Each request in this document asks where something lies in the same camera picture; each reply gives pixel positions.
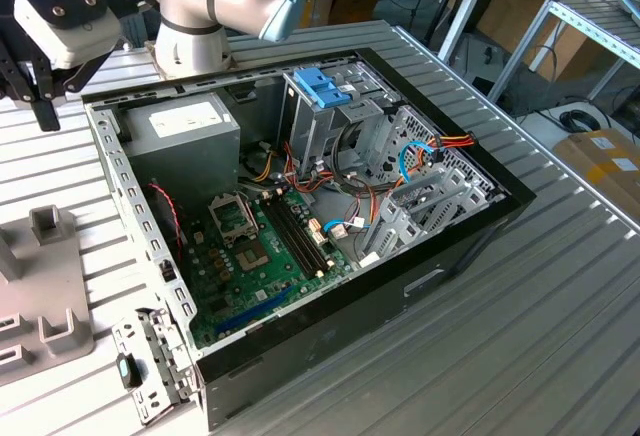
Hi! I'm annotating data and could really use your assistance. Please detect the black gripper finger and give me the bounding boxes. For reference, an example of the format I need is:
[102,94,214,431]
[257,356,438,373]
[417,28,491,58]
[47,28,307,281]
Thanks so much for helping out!
[30,41,123,132]
[0,38,32,103]

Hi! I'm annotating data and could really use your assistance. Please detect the silver disk bay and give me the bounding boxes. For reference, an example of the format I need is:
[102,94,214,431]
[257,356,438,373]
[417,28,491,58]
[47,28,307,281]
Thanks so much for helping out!
[357,168,497,265]

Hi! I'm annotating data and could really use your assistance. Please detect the grey power supply unit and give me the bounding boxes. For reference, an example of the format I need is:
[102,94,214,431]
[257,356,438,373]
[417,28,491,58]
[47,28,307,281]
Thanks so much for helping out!
[122,91,242,207]

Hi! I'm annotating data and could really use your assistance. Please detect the metal socket cover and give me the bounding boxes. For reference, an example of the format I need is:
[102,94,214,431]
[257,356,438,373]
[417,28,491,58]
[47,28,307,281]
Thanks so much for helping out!
[207,192,260,248]

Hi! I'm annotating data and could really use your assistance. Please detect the grey parts rack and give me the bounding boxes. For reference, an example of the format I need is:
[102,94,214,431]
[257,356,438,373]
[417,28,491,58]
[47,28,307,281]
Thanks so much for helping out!
[0,204,96,387]

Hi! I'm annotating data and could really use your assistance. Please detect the silver drive cage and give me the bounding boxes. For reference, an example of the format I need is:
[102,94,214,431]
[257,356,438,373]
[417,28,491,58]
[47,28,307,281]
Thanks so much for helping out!
[277,68,401,183]

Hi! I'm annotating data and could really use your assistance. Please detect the blue drive latch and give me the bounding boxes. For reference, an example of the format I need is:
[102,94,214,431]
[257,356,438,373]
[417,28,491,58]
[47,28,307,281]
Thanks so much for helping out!
[293,68,354,111]

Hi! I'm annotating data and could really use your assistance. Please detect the small brown cardboard box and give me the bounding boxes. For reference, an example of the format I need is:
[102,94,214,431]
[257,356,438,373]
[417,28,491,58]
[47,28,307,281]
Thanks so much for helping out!
[299,0,381,27]

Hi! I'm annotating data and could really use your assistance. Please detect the black RAM slot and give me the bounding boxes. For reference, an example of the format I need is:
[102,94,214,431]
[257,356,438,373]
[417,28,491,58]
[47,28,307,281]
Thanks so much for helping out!
[266,197,323,276]
[260,199,317,280]
[278,193,334,269]
[272,195,328,272]

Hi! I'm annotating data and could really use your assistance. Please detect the green motherboard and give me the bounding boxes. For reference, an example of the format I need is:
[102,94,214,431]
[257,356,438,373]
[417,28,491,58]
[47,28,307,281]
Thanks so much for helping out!
[182,186,359,352]

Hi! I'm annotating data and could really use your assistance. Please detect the blue expansion slot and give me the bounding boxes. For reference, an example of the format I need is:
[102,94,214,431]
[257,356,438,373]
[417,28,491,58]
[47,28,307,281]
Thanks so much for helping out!
[214,283,295,337]

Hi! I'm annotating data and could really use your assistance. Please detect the hinged metal slot retainer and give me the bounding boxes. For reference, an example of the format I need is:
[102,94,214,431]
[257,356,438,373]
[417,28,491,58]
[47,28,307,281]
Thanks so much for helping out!
[110,305,202,426]

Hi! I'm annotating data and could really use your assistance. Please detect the black latch blue button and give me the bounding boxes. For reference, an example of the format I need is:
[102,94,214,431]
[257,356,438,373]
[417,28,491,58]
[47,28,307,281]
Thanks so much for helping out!
[114,353,144,390]

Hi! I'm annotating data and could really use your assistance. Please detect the perforated metal drive cage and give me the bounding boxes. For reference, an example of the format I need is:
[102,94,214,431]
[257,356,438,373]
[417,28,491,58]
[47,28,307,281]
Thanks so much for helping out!
[369,104,506,207]

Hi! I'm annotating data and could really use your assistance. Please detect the black PC case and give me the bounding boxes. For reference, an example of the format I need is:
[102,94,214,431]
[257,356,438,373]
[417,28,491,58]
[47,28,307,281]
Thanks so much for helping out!
[81,47,537,432]

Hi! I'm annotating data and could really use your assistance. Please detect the large brown cardboard box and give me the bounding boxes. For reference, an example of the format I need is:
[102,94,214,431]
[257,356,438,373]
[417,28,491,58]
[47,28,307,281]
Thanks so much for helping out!
[474,0,609,82]

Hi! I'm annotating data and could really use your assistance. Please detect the cardboard box white labels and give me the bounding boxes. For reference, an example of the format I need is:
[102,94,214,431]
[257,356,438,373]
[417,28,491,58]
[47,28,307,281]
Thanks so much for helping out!
[552,128,640,217]

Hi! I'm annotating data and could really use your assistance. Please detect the red black twisted wire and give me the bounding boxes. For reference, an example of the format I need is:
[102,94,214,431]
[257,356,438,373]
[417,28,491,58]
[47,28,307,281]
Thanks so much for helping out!
[148,181,184,258]

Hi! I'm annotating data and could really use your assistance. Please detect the yellow black power wire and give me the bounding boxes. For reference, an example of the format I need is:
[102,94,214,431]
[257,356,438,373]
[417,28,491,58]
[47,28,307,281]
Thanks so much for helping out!
[239,148,281,183]

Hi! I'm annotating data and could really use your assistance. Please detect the red orange wire bundle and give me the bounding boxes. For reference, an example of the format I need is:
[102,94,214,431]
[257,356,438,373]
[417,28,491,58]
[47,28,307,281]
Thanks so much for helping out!
[282,140,381,207]

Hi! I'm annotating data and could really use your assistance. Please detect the black cable bundle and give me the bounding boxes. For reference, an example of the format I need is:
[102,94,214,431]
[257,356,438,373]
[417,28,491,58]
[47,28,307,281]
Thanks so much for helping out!
[329,118,374,197]

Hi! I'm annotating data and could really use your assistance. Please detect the short blue data wire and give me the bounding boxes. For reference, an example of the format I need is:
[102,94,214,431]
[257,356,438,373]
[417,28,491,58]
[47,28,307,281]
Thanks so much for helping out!
[322,219,374,240]

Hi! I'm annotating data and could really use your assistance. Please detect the long blue data wire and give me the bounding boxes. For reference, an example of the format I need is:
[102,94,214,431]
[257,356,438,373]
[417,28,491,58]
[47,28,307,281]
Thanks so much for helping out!
[398,139,439,188]

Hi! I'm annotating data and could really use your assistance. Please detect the red orange yellow power wire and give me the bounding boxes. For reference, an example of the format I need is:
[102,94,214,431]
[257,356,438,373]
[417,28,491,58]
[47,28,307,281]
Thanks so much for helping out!
[419,131,479,158]

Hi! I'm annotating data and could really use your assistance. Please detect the coiled black cable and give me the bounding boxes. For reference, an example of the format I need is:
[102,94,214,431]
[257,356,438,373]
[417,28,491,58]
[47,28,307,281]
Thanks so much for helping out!
[558,108,612,133]

